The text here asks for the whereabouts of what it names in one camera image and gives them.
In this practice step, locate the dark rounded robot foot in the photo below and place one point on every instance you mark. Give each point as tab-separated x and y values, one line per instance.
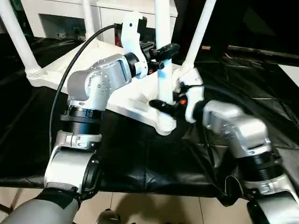
108	218

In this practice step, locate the white flat item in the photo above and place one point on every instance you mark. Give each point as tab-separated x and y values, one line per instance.
292	72

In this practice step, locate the white cabinet with glass doors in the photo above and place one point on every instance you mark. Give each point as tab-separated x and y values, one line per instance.
107	18

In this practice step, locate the black shiny mat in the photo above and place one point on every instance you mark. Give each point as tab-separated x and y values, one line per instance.
151	163

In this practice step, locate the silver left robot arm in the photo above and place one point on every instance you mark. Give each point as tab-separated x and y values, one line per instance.
93	79

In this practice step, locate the white plastic table top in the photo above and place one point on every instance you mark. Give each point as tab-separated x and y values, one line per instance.
130	105

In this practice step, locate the small tan block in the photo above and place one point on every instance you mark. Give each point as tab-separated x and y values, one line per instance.
206	48

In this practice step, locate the long dark tube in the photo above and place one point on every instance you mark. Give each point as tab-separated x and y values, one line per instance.
261	52

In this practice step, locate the white plastic table leg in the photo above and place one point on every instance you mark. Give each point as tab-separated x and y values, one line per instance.
18	39
88	21
198	30
163	23

